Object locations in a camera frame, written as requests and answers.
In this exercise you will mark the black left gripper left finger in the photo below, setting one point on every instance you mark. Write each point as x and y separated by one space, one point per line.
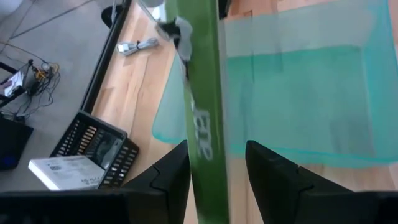
149 205

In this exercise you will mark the green translucent sheet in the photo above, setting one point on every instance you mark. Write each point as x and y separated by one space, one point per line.
295 93

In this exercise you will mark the black slotted plastic basket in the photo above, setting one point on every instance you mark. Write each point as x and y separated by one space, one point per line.
121 155

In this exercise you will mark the black aluminium table frame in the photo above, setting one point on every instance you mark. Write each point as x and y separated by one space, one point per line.
102 71

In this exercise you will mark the black power adapter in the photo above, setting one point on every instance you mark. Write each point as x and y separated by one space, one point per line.
33 87

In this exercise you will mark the black frame foot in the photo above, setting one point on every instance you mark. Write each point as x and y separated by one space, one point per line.
110 15

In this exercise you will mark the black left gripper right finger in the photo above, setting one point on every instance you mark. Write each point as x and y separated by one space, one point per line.
311 202

